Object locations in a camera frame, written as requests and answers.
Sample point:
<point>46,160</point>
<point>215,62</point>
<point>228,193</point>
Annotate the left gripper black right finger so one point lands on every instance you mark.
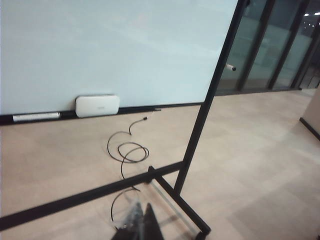
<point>152,225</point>

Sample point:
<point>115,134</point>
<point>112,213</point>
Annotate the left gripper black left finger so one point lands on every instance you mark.
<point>133,225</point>

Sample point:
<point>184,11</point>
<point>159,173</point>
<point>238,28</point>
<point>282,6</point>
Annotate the white whiteboard eraser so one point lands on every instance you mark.
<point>97,106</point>

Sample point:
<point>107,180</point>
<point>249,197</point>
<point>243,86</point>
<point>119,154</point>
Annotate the white marker with black cap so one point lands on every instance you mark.
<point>35,117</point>

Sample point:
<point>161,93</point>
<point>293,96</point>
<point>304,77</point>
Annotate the white glass whiteboard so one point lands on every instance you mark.
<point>100,50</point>

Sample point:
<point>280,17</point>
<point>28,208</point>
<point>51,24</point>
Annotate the black framed glass partition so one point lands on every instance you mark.
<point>282,37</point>

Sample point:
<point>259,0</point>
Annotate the black whiteboard stand frame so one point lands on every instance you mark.
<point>203,120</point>

